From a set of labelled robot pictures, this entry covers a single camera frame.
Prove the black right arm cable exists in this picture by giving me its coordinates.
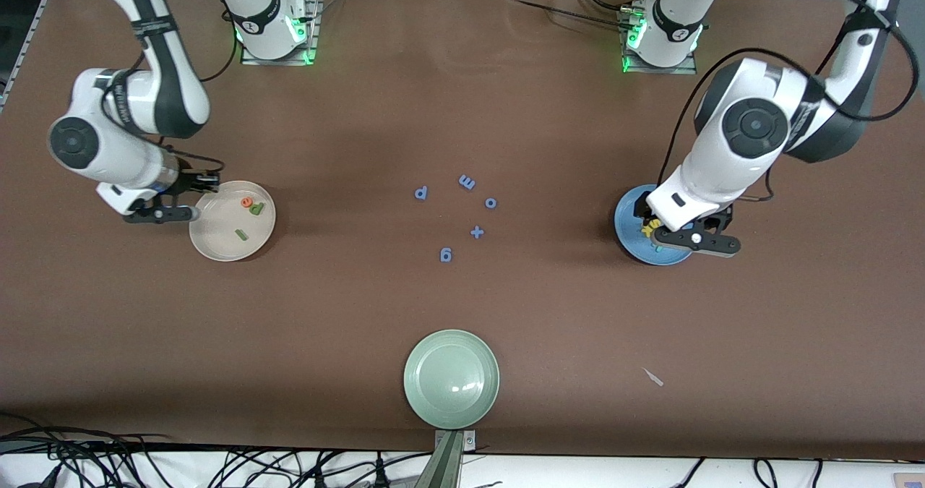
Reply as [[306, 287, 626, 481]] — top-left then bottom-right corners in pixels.
[[137, 0, 241, 178]]

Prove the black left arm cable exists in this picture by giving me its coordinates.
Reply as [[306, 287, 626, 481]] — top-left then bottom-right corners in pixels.
[[661, 0, 920, 203]]

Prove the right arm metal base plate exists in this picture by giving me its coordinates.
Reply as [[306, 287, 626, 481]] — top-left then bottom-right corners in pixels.
[[241, 0, 322, 66]]

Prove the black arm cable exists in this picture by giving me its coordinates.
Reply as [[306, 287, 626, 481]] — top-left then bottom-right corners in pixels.
[[661, 0, 920, 203], [137, 0, 241, 178]]

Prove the pale green plate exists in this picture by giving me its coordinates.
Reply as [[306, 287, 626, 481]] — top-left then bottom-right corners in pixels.
[[403, 329, 501, 430]]

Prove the beige brown plate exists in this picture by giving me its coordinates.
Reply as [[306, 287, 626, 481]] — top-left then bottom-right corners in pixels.
[[189, 180, 277, 262]]

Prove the aluminium frame profile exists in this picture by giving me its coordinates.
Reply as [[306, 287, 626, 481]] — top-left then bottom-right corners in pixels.
[[0, 0, 73, 113]]

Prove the blue plate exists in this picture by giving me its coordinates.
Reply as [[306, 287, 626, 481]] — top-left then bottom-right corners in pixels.
[[614, 184, 701, 266]]

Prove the black cable across table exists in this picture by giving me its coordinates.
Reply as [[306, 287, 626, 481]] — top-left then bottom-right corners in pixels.
[[506, 0, 637, 30]]

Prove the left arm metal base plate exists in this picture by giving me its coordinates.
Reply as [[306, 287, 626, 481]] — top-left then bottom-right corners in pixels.
[[620, 4, 698, 75]]

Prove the metal camera stand bracket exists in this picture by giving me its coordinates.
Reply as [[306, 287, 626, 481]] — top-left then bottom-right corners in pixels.
[[434, 430, 476, 488]]

